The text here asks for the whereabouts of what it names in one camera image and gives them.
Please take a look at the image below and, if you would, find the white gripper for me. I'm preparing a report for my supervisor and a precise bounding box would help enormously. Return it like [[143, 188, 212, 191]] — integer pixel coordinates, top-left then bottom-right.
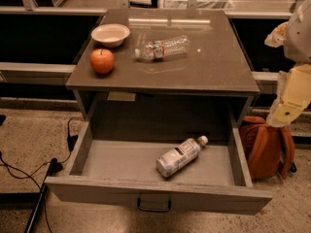
[[266, 63, 311, 127]]

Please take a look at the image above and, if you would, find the blue white plastic bottle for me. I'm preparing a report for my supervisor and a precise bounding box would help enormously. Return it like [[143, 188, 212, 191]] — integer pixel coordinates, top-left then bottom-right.
[[155, 136, 208, 178]]

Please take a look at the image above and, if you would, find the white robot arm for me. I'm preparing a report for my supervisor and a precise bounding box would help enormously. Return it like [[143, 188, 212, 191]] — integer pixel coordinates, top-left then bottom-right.
[[264, 0, 311, 127]]

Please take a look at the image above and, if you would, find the open grey top drawer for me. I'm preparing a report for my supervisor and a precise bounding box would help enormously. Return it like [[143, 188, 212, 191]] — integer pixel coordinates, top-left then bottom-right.
[[46, 116, 272, 215]]

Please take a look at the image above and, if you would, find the clear plastic water bottle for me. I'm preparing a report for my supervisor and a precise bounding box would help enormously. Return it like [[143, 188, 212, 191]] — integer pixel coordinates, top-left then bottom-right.
[[134, 35, 190, 61]]

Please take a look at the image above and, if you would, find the orange backpack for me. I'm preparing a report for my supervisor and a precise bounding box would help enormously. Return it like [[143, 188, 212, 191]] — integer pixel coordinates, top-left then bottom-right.
[[239, 116, 297, 180]]

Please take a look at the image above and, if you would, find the white bowl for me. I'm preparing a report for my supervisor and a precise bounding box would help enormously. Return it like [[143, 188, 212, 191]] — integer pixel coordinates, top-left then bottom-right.
[[91, 23, 130, 48]]

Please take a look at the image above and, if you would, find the red apple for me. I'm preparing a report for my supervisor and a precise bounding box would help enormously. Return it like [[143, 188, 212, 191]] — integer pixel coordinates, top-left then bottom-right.
[[89, 49, 115, 74]]

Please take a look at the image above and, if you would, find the black power adapter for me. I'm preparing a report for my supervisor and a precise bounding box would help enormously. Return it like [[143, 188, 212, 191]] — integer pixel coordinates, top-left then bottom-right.
[[67, 135, 78, 151]]

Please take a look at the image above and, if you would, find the black pole on floor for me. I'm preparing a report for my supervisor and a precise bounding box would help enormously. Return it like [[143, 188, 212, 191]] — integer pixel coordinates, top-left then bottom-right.
[[24, 158, 59, 233]]

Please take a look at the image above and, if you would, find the black drawer handle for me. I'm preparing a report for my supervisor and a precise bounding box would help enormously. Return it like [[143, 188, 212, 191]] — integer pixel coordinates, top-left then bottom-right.
[[136, 198, 171, 213]]

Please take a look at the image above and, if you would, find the black cable on floor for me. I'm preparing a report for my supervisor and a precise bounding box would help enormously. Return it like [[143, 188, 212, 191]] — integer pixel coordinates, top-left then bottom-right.
[[0, 116, 85, 233]]

